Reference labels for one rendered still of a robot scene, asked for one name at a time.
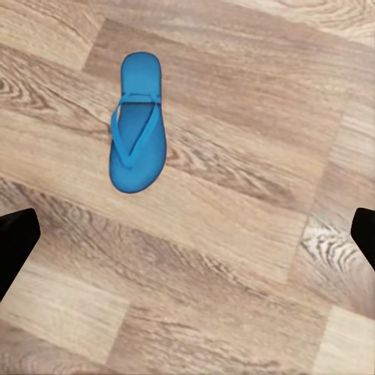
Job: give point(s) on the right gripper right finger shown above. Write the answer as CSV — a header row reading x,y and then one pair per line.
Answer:
x,y
363,232

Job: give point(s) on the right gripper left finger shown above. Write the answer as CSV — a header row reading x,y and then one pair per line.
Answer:
x,y
19,233

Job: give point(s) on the sandal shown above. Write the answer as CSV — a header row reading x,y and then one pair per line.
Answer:
x,y
139,145

